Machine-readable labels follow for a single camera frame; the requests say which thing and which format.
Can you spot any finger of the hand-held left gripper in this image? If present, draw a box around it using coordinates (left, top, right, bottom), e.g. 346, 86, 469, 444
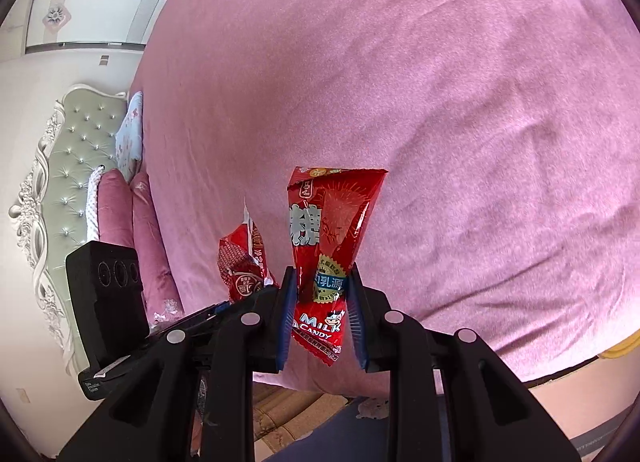
149, 299, 238, 340

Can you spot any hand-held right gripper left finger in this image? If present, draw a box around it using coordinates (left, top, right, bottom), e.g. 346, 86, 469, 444
57, 266, 297, 462

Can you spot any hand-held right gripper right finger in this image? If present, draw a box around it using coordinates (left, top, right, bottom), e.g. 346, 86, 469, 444
347, 264, 583, 462

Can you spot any red snack packet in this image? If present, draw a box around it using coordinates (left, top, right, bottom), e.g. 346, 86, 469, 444
217, 199, 280, 304

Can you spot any red milk candy bag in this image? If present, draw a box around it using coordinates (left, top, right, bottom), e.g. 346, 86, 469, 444
286, 167, 390, 368

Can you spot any pink embroidered pillow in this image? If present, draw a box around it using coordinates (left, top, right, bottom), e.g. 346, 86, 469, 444
130, 171, 184, 325
96, 168, 151, 315

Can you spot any beige patterned rug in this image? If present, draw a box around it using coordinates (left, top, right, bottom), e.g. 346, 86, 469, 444
251, 383, 353, 443

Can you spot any white knitted cushion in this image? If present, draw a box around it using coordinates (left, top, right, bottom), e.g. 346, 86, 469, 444
85, 166, 105, 239

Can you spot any tufted carved headboard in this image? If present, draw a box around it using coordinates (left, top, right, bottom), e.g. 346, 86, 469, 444
7, 83, 129, 379

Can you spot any light blue floral pillow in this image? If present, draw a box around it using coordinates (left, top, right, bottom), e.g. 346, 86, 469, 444
115, 91, 147, 184

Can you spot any pink blanket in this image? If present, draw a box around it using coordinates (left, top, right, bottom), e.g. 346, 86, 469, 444
129, 0, 640, 400

